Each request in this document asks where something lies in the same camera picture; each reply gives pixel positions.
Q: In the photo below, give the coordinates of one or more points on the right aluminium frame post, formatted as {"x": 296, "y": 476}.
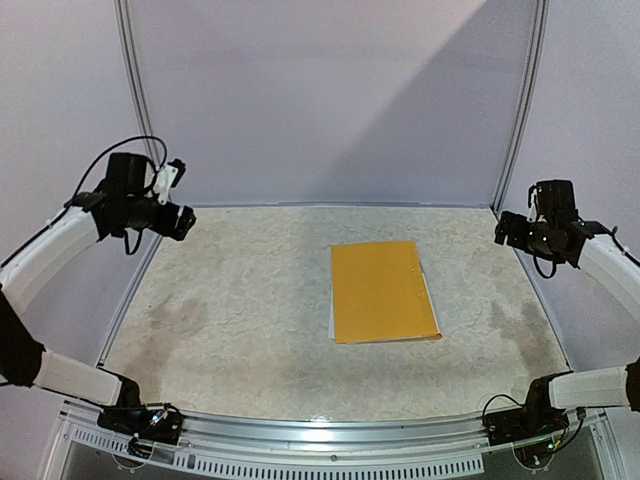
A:
{"x": 526, "y": 93}

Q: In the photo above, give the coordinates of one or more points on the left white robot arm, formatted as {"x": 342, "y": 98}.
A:
{"x": 58, "y": 294}

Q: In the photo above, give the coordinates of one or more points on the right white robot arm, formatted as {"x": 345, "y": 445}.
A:
{"x": 600, "y": 296}

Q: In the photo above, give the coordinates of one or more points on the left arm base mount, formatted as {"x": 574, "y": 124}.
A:
{"x": 156, "y": 422}

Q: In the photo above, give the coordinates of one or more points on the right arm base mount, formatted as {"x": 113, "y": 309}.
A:
{"x": 528, "y": 422}

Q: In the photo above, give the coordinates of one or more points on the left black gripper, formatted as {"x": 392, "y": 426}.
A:
{"x": 168, "y": 228}

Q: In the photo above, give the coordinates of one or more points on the stack of printed papers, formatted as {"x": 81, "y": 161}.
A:
{"x": 331, "y": 323}

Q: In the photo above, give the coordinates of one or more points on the orange file folder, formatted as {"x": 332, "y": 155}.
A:
{"x": 380, "y": 294}

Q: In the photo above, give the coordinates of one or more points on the left aluminium frame post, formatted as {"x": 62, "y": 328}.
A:
{"x": 154, "y": 147}

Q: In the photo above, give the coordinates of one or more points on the aluminium front rail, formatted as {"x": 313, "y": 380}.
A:
{"x": 223, "y": 447}

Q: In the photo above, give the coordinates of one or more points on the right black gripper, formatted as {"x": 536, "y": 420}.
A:
{"x": 513, "y": 228}

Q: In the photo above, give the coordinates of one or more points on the aluminium frame post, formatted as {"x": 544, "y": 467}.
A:
{"x": 154, "y": 147}
{"x": 526, "y": 93}

